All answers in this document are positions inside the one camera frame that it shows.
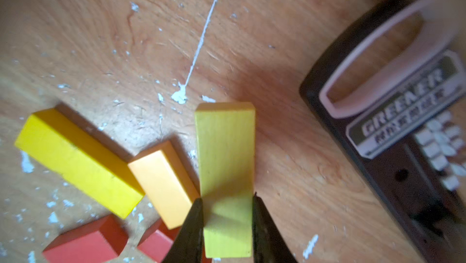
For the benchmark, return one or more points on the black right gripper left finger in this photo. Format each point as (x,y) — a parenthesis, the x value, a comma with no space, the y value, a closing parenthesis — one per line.
(188,245)

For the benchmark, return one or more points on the orange block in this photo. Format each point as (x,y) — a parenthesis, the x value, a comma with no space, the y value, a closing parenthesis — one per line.
(166,183)

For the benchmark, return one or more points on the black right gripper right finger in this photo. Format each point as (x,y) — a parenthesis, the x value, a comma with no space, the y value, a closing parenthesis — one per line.
(268,244)

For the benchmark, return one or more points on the red cube block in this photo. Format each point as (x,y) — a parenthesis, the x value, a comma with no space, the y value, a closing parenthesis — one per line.
(159,238)

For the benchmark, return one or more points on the bright yellow block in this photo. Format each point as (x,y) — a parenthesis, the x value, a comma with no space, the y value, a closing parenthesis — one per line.
(64,148)

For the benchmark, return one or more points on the small red block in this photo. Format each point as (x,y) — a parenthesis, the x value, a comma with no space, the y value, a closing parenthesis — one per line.
(96,242)

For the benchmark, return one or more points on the lime yellow long block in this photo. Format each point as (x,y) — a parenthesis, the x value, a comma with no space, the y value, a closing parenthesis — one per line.
(226,145)

